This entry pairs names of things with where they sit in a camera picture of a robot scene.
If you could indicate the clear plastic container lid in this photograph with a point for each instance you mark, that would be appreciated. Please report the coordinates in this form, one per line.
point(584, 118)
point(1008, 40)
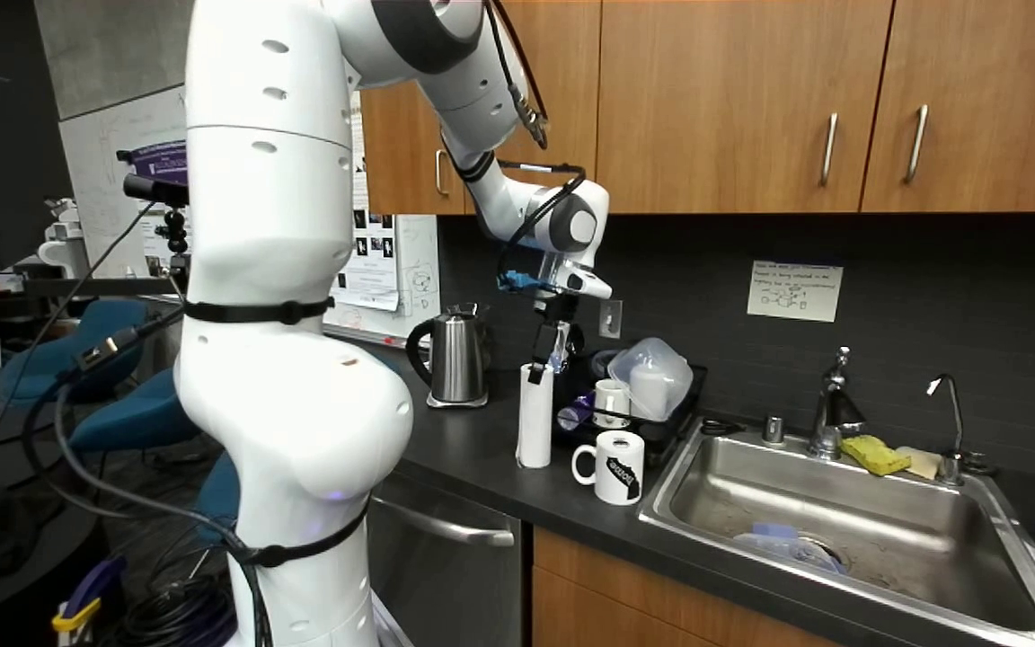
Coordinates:
point(654, 376)

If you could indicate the stainless steel electric kettle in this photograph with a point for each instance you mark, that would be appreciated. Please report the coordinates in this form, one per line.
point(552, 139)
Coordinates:
point(450, 361)

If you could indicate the black tripod camera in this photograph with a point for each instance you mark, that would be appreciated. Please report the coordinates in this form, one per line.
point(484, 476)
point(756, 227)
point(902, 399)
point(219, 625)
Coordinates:
point(159, 173)

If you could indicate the white wall light switch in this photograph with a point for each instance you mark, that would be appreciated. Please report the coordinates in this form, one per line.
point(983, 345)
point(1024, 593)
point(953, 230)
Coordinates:
point(613, 316)

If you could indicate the white paper towel roll front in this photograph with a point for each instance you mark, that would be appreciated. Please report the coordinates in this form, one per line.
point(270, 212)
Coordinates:
point(532, 413)

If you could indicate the stainless dishwasher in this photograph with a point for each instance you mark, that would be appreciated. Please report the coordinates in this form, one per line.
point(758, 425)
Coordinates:
point(450, 569)

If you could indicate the white paper wall notice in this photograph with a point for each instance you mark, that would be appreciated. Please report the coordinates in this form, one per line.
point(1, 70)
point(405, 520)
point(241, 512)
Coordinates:
point(796, 293)

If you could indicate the white mug black print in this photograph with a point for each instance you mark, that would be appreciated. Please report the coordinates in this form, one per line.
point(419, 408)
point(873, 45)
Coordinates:
point(613, 467)

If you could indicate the blue office chair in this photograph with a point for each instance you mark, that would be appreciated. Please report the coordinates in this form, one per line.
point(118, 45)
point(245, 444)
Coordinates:
point(96, 364)

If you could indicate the stainless steel sink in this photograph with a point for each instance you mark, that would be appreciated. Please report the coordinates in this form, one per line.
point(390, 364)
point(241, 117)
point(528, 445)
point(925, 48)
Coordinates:
point(951, 554)

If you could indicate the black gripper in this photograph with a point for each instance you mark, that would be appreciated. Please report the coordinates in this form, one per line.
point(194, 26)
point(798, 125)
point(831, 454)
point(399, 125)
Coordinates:
point(556, 331)

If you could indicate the yellow sponge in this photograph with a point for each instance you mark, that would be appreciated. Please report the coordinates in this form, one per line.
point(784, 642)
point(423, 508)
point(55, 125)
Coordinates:
point(878, 456)

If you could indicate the small chrome side faucet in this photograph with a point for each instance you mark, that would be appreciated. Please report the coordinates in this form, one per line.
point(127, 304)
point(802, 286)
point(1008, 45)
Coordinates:
point(947, 389)

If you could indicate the chrome kitchen faucet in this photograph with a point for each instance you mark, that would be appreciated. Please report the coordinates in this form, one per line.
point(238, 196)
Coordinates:
point(835, 412)

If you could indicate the white cup in basket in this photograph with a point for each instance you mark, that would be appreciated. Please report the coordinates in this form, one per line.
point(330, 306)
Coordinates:
point(613, 405)

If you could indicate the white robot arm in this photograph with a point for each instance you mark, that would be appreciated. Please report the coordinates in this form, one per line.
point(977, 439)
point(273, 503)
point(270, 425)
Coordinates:
point(311, 421)

